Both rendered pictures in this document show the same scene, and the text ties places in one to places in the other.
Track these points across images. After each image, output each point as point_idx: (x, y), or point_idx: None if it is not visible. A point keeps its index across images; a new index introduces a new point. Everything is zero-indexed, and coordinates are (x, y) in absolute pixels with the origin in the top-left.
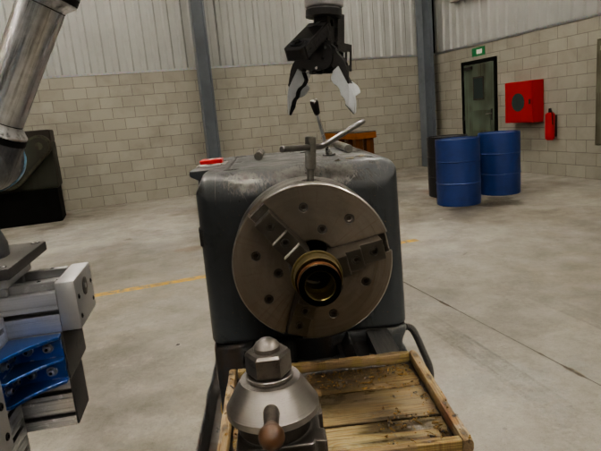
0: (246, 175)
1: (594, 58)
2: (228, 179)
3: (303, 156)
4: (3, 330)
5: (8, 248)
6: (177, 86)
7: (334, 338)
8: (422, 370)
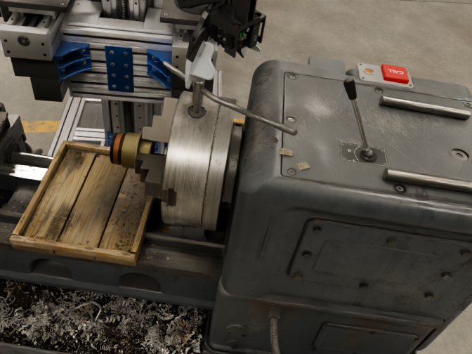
0: (264, 83)
1: None
2: (263, 74)
3: (389, 138)
4: (172, 45)
5: (201, 11)
6: None
7: (225, 238)
8: (100, 248)
